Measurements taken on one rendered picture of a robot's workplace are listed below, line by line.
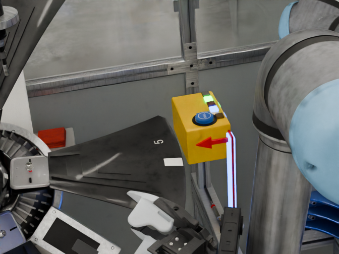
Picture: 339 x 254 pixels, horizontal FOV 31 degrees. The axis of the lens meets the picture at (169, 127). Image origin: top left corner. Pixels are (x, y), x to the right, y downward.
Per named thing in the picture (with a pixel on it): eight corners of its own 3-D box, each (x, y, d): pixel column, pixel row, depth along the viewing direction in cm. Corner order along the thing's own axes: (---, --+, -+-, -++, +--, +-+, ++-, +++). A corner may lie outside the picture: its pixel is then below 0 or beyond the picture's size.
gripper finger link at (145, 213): (107, 197, 86) (154, 239, 83) (136, 176, 90) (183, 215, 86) (105, 210, 88) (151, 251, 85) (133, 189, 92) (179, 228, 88)
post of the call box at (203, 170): (196, 182, 150) (193, 140, 144) (208, 180, 151) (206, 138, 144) (199, 189, 148) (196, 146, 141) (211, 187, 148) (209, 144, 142)
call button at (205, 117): (193, 118, 136) (193, 112, 135) (211, 115, 137) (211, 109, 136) (198, 127, 133) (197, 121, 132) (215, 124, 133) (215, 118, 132)
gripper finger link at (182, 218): (154, 196, 86) (202, 236, 83) (162, 190, 87) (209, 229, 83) (150, 215, 89) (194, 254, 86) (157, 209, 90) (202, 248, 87)
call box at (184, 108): (173, 133, 150) (170, 96, 144) (213, 126, 151) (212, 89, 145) (188, 171, 136) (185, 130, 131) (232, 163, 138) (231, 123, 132)
